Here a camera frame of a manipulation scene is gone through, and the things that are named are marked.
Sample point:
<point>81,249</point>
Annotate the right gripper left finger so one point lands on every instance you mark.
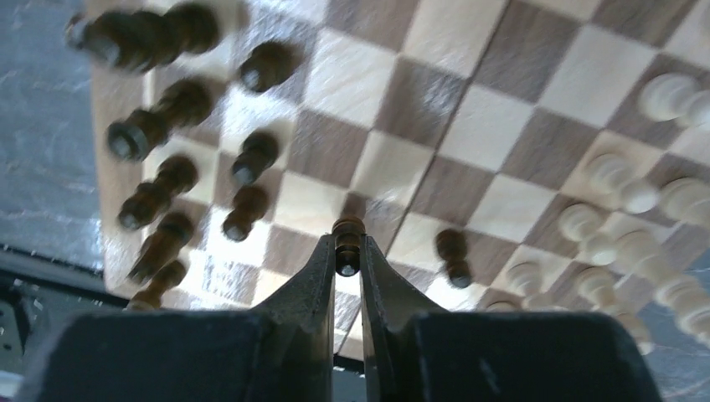
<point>295,358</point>

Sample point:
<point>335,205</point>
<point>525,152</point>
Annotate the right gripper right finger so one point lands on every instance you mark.
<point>391,306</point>

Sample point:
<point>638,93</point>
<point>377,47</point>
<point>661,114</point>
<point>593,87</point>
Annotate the dark chess pawn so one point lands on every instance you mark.
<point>348,232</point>
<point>452,248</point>

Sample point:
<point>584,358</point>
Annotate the wooden chess board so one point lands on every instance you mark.
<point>514,122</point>

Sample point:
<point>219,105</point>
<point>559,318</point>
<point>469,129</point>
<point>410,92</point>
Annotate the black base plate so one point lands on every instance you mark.
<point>37,295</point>

